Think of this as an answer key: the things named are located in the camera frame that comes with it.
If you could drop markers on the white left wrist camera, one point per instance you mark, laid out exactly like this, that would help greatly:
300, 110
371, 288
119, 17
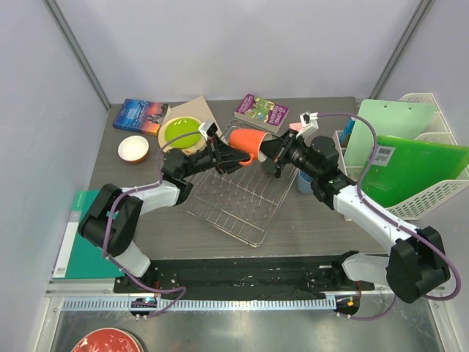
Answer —
208, 129

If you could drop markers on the metal wire dish rack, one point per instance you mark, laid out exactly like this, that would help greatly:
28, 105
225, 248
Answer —
242, 204

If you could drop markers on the beige floral plate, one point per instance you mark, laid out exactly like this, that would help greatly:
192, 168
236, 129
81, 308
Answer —
161, 140

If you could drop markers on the blue small book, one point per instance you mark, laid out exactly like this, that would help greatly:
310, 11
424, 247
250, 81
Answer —
346, 133

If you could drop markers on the beige notebook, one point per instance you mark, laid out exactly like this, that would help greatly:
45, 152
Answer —
197, 108

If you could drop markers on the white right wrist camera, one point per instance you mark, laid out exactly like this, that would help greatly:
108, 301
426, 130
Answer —
308, 119

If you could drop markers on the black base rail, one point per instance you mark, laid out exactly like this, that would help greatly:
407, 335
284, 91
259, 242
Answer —
254, 278

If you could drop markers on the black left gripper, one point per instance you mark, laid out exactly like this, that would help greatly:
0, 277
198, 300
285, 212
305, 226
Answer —
218, 156

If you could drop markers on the blue plastic cup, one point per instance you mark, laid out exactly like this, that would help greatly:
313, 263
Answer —
303, 182

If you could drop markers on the white plastic file organizer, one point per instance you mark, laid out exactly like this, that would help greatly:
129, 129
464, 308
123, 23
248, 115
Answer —
429, 199

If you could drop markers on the pink cube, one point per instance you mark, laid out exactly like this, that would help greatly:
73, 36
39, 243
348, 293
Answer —
294, 125

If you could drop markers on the blue fantasy book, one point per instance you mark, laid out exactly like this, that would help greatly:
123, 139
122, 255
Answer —
141, 116

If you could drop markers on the bright green folder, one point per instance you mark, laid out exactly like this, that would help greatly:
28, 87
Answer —
405, 167

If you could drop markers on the orange and white bowl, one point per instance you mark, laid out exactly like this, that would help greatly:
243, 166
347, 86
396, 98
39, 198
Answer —
133, 149

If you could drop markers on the purple children's book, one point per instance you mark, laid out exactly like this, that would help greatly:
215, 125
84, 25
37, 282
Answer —
261, 113

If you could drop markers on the light green clipboard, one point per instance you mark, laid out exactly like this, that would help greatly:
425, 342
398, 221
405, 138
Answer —
388, 118

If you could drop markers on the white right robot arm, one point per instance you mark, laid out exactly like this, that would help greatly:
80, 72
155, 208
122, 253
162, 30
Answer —
415, 263

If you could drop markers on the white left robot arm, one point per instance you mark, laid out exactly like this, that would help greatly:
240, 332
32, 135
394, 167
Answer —
111, 220

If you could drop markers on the grey mug black handle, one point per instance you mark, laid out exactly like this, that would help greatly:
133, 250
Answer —
272, 168

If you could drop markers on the orange mug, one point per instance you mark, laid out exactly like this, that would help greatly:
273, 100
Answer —
249, 141

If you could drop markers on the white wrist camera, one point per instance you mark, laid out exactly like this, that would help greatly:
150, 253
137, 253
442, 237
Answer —
308, 119
208, 129

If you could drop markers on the lime green plate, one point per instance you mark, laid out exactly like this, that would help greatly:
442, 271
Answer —
180, 126

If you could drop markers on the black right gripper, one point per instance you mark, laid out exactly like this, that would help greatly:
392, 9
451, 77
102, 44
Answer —
275, 149

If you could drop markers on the teal notebook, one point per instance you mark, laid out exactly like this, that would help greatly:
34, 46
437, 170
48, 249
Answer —
78, 258

